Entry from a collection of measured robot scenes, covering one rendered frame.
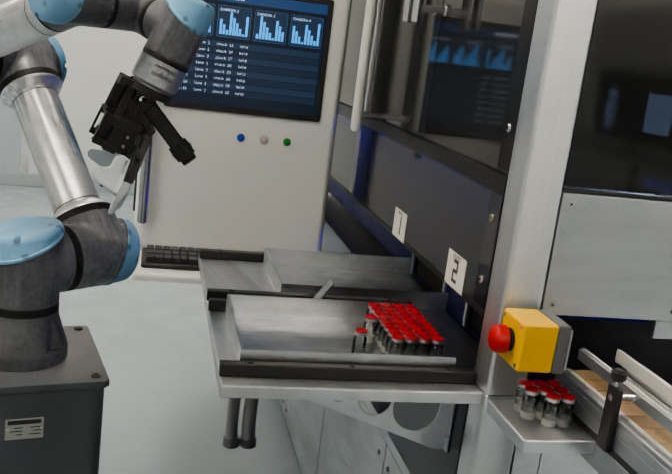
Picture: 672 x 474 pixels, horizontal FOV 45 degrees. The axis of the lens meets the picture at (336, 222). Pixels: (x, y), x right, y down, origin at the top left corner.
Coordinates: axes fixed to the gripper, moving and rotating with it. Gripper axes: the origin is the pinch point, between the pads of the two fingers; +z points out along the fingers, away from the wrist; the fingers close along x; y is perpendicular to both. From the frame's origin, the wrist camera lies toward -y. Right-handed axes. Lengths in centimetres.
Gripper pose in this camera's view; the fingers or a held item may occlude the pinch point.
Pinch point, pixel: (108, 202)
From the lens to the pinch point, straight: 135.9
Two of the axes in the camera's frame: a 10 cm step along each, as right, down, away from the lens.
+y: -8.1, -3.7, -4.5
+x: 3.4, 3.3, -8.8
